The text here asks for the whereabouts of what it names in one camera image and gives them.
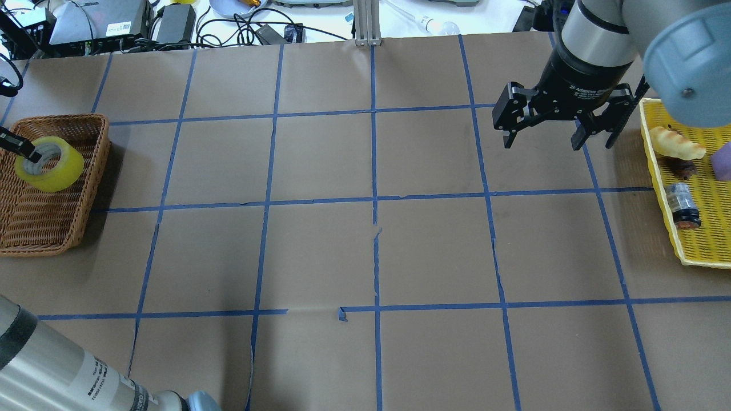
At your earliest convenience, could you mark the yellow plastic basket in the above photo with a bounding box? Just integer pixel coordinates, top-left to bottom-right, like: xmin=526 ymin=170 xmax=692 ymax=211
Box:
xmin=637 ymin=98 xmax=730 ymax=269

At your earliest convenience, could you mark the brown wicker basket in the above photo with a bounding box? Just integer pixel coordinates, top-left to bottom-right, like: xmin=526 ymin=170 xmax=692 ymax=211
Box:
xmin=2 ymin=114 xmax=111 ymax=257

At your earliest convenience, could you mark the small dark glass bottle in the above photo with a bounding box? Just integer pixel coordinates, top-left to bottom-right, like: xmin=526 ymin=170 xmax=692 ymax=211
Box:
xmin=665 ymin=182 xmax=702 ymax=231

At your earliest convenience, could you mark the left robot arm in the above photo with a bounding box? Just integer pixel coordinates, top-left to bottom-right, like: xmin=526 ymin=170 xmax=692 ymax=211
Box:
xmin=1 ymin=128 xmax=220 ymax=410

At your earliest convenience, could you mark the black power brick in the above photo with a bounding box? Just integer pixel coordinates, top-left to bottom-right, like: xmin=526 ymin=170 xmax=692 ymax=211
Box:
xmin=154 ymin=3 xmax=196 ymax=50

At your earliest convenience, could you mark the aluminium frame post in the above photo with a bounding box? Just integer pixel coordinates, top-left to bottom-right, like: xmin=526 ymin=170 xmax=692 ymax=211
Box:
xmin=352 ymin=0 xmax=382 ymax=46

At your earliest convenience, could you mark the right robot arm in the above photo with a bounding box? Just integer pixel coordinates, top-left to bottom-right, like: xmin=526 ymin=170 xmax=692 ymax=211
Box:
xmin=492 ymin=1 xmax=730 ymax=151

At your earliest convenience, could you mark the blue plate with brass part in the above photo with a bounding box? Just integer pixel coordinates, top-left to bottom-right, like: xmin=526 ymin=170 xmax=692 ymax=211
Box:
xmin=209 ymin=0 xmax=269 ymax=19

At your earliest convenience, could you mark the black power adapter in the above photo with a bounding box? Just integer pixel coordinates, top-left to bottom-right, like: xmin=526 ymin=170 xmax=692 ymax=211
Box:
xmin=512 ymin=6 xmax=536 ymax=32

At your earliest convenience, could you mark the small brown toy piece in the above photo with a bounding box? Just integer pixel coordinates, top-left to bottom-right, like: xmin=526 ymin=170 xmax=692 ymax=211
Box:
xmin=662 ymin=157 xmax=698 ymax=180

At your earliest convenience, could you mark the toy croissant bread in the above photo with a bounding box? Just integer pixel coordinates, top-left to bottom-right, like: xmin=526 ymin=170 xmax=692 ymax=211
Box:
xmin=649 ymin=127 xmax=706 ymax=160

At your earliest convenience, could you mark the light bulb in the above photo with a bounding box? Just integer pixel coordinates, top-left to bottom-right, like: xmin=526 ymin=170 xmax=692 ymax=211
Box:
xmin=383 ymin=1 xmax=460 ymax=36

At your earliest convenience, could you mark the yellow tape roll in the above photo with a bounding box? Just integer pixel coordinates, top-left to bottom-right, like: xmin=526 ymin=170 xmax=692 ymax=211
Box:
xmin=14 ymin=136 xmax=84 ymax=193

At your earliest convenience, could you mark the purple foam cube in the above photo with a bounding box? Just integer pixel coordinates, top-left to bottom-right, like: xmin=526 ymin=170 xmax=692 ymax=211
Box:
xmin=710 ymin=142 xmax=731 ymax=182

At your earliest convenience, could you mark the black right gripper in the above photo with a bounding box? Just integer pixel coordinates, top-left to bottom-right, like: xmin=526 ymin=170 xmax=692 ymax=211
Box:
xmin=492 ymin=43 xmax=636 ymax=151

